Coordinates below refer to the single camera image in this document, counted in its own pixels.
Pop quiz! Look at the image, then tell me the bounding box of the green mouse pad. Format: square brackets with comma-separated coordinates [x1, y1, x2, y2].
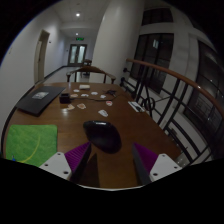
[5, 124, 58, 168]

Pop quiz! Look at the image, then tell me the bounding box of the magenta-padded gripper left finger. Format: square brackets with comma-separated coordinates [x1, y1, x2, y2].
[39, 141, 101, 188]

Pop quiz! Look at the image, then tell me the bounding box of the wooden armchair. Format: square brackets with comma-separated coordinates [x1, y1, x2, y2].
[65, 65, 117, 84]

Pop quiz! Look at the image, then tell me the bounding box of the dark wooden chair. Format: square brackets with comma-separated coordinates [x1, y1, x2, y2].
[82, 59, 93, 76]

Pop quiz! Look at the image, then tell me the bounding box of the black closed laptop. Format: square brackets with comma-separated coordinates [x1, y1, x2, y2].
[15, 85, 67, 117]

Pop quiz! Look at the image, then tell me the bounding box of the black key bundle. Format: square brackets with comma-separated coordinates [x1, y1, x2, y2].
[105, 89, 118, 98]

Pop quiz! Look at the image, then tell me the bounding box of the glazed double door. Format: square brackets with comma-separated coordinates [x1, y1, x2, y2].
[67, 43, 88, 66]

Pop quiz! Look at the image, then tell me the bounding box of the dark framed window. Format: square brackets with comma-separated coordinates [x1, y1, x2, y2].
[129, 33, 175, 94]

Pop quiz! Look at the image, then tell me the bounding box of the small black box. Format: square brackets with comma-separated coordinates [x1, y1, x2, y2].
[59, 92, 71, 104]

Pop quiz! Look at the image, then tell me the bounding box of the black railing with wooden handrail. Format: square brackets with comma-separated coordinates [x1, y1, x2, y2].
[120, 58, 224, 166]

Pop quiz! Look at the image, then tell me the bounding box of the flat white device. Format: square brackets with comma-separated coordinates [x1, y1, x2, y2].
[128, 100, 147, 114]

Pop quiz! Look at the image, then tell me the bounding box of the pale side door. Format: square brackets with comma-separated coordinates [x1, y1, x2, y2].
[34, 29, 51, 84]

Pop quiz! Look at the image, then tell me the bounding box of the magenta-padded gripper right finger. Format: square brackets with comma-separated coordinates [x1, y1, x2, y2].
[132, 142, 183, 186]

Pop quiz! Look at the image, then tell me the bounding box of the black computer mouse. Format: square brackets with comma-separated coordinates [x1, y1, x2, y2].
[82, 120, 123, 155]

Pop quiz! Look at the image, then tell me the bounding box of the thin black cable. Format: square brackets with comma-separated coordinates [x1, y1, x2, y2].
[69, 93, 134, 102]

